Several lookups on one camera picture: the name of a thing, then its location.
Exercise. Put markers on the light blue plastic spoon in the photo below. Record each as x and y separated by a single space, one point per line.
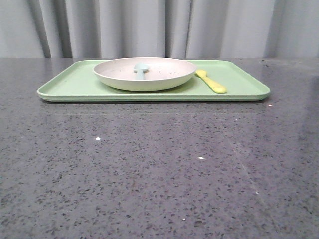
139 70

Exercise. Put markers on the white round plate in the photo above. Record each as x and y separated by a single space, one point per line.
163 73

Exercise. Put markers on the grey pleated curtain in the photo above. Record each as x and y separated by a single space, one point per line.
188 29

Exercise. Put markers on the light green plastic tray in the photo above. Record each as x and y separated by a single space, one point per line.
78 83

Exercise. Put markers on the yellow plastic fork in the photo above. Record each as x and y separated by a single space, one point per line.
213 85

